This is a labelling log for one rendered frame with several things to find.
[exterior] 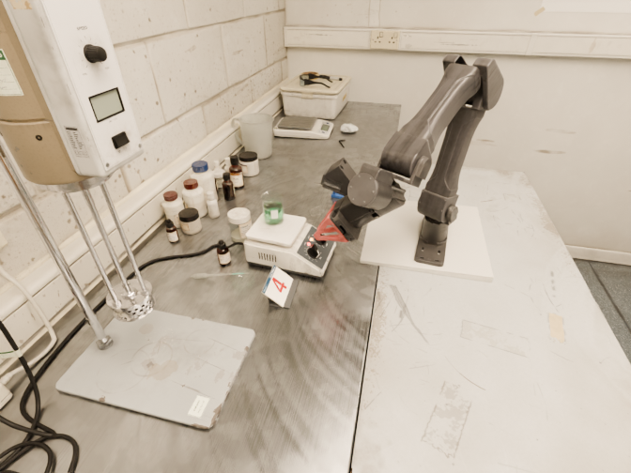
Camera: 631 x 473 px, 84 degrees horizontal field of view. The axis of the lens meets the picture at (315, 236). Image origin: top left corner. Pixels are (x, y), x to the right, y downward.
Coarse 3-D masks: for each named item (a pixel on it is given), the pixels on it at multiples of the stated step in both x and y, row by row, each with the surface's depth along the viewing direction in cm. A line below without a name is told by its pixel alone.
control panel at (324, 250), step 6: (312, 228) 90; (312, 234) 89; (306, 240) 86; (330, 240) 91; (300, 246) 84; (306, 246) 85; (318, 246) 87; (324, 246) 88; (330, 246) 89; (300, 252) 82; (306, 252) 83; (324, 252) 86; (306, 258) 82; (312, 258) 83; (318, 258) 84; (324, 258) 85; (318, 264) 83; (324, 264) 84
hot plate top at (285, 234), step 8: (288, 216) 90; (296, 216) 90; (256, 224) 87; (264, 224) 87; (280, 224) 87; (288, 224) 87; (296, 224) 87; (304, 224) 88; (248, 232) 85; (256, 232) 85; (264, 232) 85; (272, 232) 85; (280, 232) 85; (288, 232) 85; (296, 232) 85; (264, 240) 82; (272, 240) 82; (280, 240) 82; (288, 240) 82
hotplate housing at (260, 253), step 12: (252, 240) 85; (300, 240) 85; (252, 252) 85; (264, 252) 84; (276, 252) 83; (288, 252) 82; (252, 264) 88; (264, 264) 86; (276, 264) 85; (288, 264) 84; (300, 264) 82; (312, 264) 82; (312, 276) 84
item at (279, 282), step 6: (276, 270) 81; (276, 276) 80; (282, 276) 82; (270, 282) 78; (276, 282) 79; (282, 282) 80; (288, 282) 82; (270, 288) 77; (276, 288) 78; (282, 288) 79; (270, 294) 76; (276, 294) 77; (282, 294) 78; (276, 300) 76; (282, 300) 77
